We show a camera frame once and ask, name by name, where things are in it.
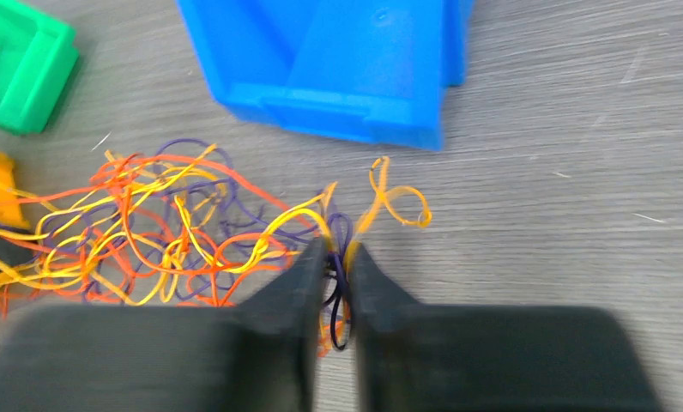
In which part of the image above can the green plastic bin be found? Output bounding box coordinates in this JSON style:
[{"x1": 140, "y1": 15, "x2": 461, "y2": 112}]
[{"x1": 0, "y1": 1, "x2": 79, "y2": 135}]

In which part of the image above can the blue plastic bin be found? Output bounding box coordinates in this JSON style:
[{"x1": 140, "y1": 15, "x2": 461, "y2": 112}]
[{"x1": 178, "y1": 0, "x2": 474, "y2": 151}]

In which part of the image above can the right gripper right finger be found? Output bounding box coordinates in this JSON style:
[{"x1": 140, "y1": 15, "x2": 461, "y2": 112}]
[{"x1": 351, "y1": 248, "x2": 663, "y2": 411}]

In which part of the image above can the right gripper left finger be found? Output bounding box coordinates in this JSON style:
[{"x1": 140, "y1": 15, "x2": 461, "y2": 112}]
[{"x1": 0, "y1": 238, "x2": 329, "y2": 411}]

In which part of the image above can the coloured cable bundle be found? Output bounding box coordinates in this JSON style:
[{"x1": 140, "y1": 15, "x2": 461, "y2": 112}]
[{"x1": 0, "y1": 139, "x2": 433, "y2": 356}]

